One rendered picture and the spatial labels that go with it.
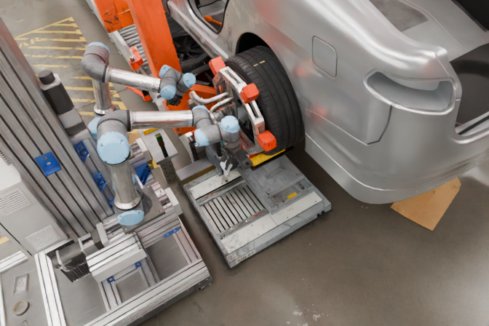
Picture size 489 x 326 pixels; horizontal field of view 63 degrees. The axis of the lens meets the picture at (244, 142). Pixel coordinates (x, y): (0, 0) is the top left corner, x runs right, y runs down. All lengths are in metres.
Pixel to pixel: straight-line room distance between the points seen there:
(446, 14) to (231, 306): 2.37
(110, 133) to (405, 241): 2.04
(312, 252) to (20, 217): 1.75
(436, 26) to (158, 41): 1.78
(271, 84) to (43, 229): 1.37
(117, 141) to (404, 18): 2.07
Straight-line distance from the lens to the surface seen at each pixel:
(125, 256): 2.14
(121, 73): 2.13
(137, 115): 1.74
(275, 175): 2.90
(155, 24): 2.44
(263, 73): 2.23
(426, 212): 3.07
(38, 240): 2.27
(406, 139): 1.69
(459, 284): 2.84
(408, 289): 2.75
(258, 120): 2.21
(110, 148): 1.60
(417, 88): 1.70
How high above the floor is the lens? 2.43
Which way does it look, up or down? 44 degrees down
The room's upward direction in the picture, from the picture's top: 10 degrees counter-clockwise
